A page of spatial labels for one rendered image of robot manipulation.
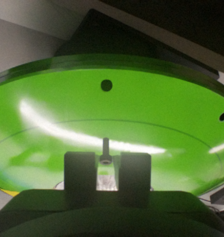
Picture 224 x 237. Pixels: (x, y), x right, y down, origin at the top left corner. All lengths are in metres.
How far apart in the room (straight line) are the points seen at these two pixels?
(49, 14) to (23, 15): 0.03
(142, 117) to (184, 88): 0.04
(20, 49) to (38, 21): 0.05
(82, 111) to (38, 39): 0.19
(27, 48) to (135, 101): 0.22
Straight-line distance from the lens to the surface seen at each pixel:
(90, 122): 0.22
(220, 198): 0.87
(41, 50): 0.40
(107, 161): 0.18
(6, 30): 0.39
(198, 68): 0.42
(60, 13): 0.36
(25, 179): 0.30
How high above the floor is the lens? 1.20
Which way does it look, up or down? 34 degrees down
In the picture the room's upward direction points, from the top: 180 degrees clockwise
